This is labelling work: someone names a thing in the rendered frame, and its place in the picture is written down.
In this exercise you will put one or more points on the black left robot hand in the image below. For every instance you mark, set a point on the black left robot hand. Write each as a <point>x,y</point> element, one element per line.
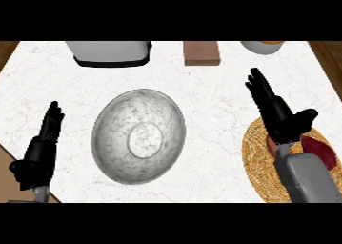
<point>41,152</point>

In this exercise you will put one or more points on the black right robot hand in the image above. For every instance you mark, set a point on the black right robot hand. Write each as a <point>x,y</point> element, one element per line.
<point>280,114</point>

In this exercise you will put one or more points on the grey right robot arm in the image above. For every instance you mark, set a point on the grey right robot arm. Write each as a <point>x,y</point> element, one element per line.
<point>308,176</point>

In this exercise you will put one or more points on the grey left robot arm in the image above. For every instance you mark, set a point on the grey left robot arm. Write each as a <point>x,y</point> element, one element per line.
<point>39,194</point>

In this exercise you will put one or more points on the dark red sweet potato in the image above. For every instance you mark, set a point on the dark red sweet potato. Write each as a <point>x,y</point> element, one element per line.
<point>321,149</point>

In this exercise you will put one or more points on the round woven straw placemat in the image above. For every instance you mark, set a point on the round woven straw placemat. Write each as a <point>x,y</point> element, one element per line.
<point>258,158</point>

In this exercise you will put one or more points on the grey marble bowl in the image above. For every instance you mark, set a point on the grey marble bowl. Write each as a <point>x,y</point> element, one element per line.
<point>140,136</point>

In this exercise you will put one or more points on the pale grey round pot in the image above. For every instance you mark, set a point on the pale grey round pot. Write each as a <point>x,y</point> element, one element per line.
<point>263,47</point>

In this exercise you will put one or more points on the brown wooden block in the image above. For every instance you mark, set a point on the brown wooden block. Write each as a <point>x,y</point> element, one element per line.
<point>202,53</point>

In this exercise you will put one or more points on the pale grey appliance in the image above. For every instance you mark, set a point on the pale grey appliance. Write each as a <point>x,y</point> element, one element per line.
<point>110,52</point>

